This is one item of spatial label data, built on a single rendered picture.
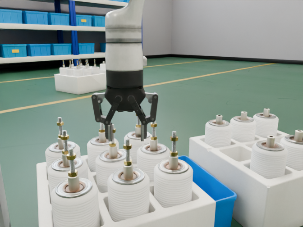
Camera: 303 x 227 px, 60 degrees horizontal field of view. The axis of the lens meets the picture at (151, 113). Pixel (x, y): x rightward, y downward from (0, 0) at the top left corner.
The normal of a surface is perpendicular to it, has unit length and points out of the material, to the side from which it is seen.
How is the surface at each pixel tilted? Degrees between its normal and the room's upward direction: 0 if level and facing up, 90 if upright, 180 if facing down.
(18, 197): 0
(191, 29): 90
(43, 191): 0
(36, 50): 93
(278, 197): 90
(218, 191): 88
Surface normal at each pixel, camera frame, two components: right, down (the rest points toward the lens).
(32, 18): 0.71, 0.24
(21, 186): 0.00, -0.96
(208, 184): -0.92, 0.07
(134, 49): 0.59, 0.07
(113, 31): -0.43, 0.25
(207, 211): 0.40, 0.25
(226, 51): -0.69, 0.20
